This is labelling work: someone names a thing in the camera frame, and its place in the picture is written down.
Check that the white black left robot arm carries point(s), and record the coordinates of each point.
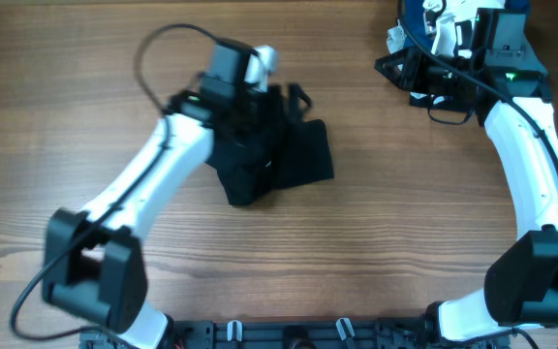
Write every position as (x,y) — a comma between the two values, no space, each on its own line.
(235,123)

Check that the black polo shirt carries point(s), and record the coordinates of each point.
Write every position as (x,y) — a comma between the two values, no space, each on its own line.
(286,152)

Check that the navy blue folded shirt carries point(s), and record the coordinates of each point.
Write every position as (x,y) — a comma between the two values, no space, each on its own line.
(414,10)

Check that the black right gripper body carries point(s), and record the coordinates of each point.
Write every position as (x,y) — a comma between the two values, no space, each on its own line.
(432,75)

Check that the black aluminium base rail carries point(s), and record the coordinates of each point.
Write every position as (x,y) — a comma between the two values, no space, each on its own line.
(384,333)

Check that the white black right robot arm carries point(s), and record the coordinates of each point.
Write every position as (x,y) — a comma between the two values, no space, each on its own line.
(473,57)

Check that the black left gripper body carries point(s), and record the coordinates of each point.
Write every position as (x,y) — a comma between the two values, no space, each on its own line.
(258,108)

